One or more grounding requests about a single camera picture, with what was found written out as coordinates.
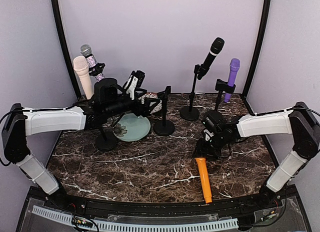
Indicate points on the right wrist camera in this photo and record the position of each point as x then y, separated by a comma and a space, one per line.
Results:
209, 130

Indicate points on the right black frame post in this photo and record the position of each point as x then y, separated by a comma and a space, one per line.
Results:
257, 48

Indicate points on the left black frame post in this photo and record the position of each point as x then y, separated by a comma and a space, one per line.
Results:
64, 47

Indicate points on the glitter silver purple microphone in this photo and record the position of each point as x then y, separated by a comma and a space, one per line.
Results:
95, 68

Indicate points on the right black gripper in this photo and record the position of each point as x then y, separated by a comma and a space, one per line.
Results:
200, 148

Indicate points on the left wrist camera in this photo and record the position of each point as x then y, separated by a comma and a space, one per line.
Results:
134, 81

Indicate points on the orange microphone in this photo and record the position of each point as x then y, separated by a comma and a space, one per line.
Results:
204, 178

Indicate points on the black stand of purple microphone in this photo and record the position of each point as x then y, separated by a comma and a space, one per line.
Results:
220, 91

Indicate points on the empty black microphone stand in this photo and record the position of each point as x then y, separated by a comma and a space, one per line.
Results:
164, 127

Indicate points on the black front rail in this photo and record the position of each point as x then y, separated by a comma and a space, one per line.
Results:
241, 206

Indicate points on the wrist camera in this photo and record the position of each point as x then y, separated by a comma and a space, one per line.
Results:
209, 130
134, 81

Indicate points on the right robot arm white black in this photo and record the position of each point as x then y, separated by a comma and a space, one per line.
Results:
299, 121

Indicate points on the white slotted cable duct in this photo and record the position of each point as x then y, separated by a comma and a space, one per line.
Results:
103, 225

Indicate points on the black stand of cream microphone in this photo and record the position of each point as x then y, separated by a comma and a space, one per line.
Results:
106, 141

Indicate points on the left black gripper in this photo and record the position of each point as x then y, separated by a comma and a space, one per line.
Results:
138, 110

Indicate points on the cream pink microphone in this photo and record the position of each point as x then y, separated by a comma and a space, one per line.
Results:
81, 68

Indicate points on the floral patterned bowl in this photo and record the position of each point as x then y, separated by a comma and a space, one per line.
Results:
156, 103

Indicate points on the light green plate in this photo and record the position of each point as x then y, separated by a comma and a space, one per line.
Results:
131, 128

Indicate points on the black frame post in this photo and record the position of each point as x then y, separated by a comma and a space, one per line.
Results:
257, 48
64, 47

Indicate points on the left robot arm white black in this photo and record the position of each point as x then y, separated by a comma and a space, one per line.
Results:
23, 122

